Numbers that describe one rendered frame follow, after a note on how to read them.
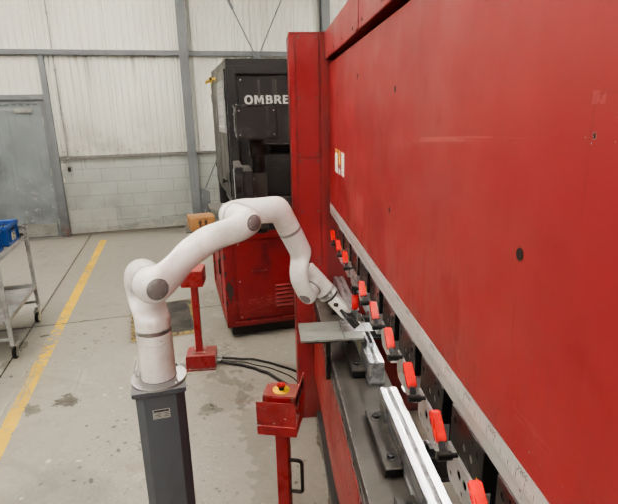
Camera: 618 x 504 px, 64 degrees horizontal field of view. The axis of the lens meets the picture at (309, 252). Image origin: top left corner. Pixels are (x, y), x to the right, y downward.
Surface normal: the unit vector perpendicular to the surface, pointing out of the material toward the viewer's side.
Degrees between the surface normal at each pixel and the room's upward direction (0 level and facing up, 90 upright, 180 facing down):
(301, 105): 90
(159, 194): 90
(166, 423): 90
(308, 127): 90
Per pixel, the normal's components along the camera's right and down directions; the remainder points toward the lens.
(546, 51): -1.00, 0.04
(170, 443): 0.26, 0.26
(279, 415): -0.16, 0.27
